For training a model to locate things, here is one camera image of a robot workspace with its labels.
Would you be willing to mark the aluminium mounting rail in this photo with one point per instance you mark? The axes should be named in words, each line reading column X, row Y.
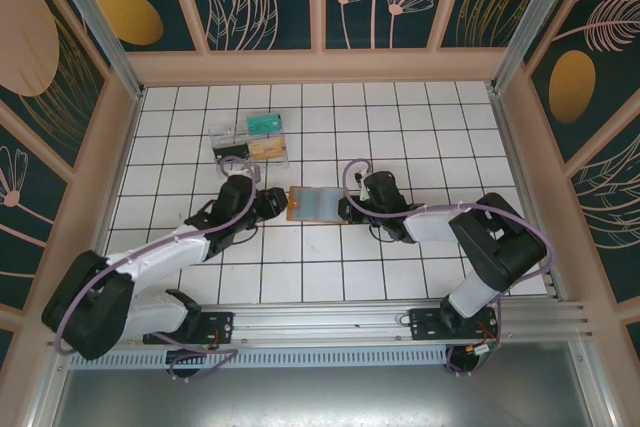
column 320, row 322

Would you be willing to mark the orange clear zip pouch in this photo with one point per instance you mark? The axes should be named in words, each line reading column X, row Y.
column 317, row 204

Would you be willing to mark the small circuit board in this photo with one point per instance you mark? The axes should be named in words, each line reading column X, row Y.
column 200, row 348
column 482, row 348

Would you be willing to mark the grey sheet metal panel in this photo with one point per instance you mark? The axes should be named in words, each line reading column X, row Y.
column 320, row 397

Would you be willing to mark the black credit card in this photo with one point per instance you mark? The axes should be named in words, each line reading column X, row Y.
column 230, row 151

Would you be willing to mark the gold credit card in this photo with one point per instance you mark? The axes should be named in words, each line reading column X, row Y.
column 267, row 148

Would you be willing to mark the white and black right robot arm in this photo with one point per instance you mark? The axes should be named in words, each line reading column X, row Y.
column 435, row 224

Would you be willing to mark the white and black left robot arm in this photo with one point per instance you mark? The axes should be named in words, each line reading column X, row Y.
column 170, row 252

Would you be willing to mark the aluminium side rail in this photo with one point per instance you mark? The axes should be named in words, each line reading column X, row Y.
column 131, row 127
column 520, row 172

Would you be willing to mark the clear acrylic organiser tray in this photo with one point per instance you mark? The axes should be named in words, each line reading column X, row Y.
column 225, row 134

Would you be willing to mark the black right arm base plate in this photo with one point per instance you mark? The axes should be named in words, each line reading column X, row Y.
column 422, row 324

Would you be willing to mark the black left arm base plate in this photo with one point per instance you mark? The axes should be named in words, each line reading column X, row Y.
column 220, row 327

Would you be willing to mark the aluminium corner post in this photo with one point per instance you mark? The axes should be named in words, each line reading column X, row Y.
column 530, row 22
column 95, row 17

